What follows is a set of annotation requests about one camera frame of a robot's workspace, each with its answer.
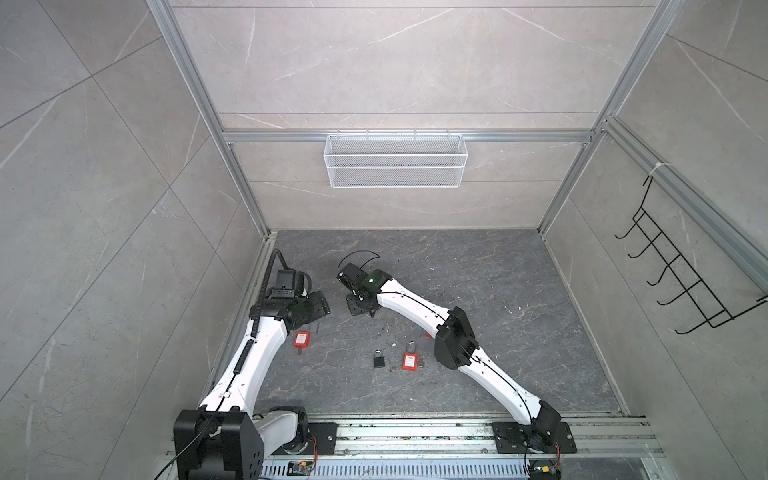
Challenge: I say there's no red padlock with key ring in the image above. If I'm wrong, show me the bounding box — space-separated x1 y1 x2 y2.
294 331 311 355

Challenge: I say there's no small black padlock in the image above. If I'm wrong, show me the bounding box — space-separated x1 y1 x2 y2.
373 350 386 368

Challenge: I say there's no red long-shackle padlock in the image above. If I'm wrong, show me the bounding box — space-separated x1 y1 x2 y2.
402 341 419 371

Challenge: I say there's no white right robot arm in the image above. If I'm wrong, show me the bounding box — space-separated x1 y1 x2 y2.
337 263 577 454

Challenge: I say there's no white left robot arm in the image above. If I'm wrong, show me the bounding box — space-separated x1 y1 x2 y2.
156 250 331 479

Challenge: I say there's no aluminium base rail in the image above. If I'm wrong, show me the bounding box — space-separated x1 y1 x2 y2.
245 412 676 479

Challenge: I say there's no white wire mesh basket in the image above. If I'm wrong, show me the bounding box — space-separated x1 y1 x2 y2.
323 133 469 189

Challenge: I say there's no black wire hook rack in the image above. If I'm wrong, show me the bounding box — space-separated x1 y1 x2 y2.
614 175 767 336

